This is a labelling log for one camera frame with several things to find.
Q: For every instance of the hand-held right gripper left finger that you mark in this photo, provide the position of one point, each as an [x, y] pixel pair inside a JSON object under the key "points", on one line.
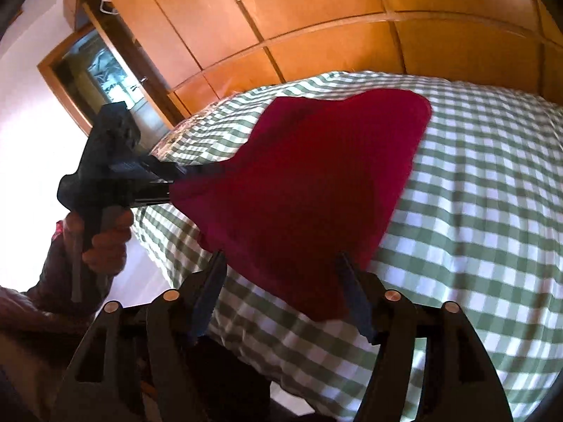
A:
{"points": [[211, 290]]}

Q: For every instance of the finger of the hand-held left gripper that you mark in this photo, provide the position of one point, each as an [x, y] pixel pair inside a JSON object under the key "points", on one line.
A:
{"points": [[176, 170], [154, 195]]}

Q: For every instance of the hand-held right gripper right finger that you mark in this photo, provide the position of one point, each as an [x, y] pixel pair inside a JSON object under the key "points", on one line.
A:
{"points": [[356, 303]]}

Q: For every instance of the red long-sleeved sweater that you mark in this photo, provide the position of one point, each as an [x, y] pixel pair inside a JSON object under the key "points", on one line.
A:
{"points": [[316, 176]]}

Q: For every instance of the person's left forearm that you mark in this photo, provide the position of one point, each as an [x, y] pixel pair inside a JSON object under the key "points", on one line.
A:
{"points": [[48, 281]]}

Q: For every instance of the person's left hand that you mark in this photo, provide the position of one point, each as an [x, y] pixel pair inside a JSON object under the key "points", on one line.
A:
{"points": [[105, 244]]}

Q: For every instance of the wooden framed doorway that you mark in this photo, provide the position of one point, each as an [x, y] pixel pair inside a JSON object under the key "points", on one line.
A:
{"points": [[96, 77]]}

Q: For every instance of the green checked blanket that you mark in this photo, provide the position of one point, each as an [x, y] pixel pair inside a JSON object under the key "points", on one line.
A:
{"points": [[475, 228]]}

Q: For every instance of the wooden wardrobe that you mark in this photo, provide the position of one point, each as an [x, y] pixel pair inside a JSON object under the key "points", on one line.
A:
{"points": [[308, 9]]}

